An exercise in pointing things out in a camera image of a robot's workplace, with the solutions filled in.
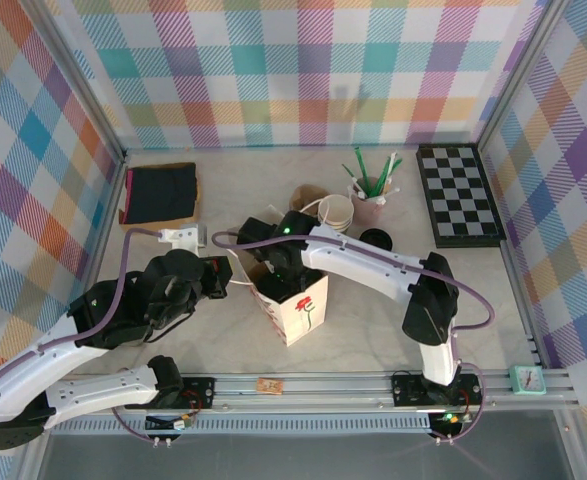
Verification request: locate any green drinking straw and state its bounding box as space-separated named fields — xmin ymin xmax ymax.
xmin=371 ymin=156 xmax=393 ymax=197
xmin=354 ymin=146 xmax=372 ymax=197

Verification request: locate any pink straw holder cup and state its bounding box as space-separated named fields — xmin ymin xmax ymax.
xmin=348 ymin=185 xmax=392 ymax=227

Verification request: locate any white flower print paper bag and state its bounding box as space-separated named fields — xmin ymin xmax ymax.
xmin=225 ymin=195 xmax=355 ymax=347

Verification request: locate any stack of green paper cups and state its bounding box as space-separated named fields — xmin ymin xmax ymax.
xmin=317 ymin=193 xmax=355 ymax=234

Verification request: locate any mint green small clock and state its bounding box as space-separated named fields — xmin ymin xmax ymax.
xmin=509 ymin=364 xmax=545 ymax=396

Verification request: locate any small black connector board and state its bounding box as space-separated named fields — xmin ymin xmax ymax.
xmin=430 ymin=410 xmax=474 ymax=427
xmin=145 ymin=413 xmax=195 ymax=432

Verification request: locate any black paper napkin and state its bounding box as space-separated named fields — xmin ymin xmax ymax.
xmin=125 ymin=164 xmax=199 ymax=225

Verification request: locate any grey slotted cable duct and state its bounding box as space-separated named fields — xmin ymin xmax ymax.
xmin=52 ymin=417 xmax=434 ymax=436

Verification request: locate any aluminium frame post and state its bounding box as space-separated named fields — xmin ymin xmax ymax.
xmin=31 ymin=0 xmax=128 ymax=160
xmin=476 ymin=0 xmax=570 ymax=149

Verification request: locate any wide aluminium mounting rail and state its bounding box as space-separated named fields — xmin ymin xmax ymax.
xmin=42 ymin=367 xmax=582 ymax=417

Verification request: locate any pale green wrapped straw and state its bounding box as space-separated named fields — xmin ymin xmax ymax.
xmin=380 ymin=151 xmax=404 ymax=196

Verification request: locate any stack of black cup lids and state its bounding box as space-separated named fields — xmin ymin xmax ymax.
xmin=358 ymin=228 xmax=393 ymax=253

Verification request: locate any short dark green straw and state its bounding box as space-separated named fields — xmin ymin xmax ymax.
xmin=341 ymin=163 xmax=362 ymax=191

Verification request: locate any black and grey chessboard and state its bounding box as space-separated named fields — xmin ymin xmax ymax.
xmin=415 ymin=143 xmax=508 ymax=250

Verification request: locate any stack of cardboard cup carriers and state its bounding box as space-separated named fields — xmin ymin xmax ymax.
xmin=287 ymin=184 xmax=327 ymax=214

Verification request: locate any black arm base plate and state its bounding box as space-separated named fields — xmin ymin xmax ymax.
xmin=122 ymin=375 xmax=218 ymax=412
xmin=390 ymin=370 xmax=485 ymax=409

